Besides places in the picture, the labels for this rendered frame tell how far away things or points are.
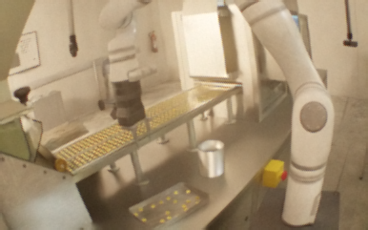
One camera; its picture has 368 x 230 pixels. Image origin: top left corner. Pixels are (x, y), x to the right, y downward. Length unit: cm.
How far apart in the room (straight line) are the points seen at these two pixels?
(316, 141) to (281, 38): 20
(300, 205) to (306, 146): 15
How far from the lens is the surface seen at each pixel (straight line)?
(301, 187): 54
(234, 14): 114
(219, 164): 82
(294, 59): 50
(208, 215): 68
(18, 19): 58
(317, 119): 47
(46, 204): 65
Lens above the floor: 125
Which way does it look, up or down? 19 degrees down
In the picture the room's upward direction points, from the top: 8 degrees counter-clockwise
